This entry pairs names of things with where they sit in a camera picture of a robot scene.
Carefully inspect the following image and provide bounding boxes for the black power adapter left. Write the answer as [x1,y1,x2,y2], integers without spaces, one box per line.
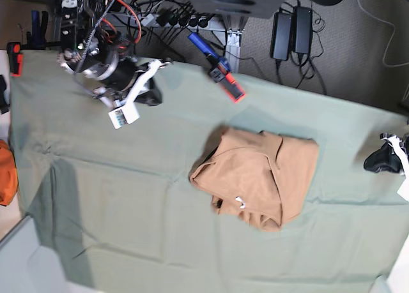
[270,11,292,61]

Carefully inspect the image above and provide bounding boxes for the blue bar clamp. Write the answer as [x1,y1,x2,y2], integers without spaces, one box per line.
[188,33,245,103]
[6,10,61,77]

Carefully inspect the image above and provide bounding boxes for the sage green table cloth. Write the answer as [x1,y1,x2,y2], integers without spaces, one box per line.
[10,51,408,292]

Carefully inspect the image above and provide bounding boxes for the robot arm with orange wires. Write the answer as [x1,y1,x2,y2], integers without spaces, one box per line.
[57,0,142,92]

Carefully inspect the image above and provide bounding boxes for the white cable on floor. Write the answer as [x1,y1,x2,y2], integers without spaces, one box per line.
[351,0,409,69]

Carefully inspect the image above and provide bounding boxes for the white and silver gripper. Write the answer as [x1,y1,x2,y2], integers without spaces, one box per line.
[363,133,409,200]

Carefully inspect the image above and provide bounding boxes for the aluminium frame post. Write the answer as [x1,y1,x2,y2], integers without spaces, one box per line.
[222,15,248,73]

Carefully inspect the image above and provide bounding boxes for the blue bar clamp centre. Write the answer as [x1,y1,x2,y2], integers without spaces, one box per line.
[188,33,245,103]

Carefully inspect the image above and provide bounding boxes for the tan brown T-shirt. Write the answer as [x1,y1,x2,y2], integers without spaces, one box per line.
[190,128,319,232]

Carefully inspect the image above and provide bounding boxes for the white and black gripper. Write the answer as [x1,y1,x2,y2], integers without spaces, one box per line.
[94,58,173,129]

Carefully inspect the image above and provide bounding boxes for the blue bar clamp left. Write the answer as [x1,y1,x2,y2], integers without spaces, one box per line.
[6,10,61,77]

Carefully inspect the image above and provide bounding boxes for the white plastic bin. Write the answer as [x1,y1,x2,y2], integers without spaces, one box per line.
[1,216,70,292]

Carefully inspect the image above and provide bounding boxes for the black power adapter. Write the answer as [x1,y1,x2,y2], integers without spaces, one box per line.
[270,11,292,61]
[293,6,313,55]

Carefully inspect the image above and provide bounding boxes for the orange cloth at edge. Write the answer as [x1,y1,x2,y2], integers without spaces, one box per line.
[0,140,19,206]

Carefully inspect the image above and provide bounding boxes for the black power adapter right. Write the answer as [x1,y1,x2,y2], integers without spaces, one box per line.
[293,6,313,55]

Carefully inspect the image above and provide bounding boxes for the white power strip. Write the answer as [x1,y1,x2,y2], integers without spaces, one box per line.
[107,13,158,27]

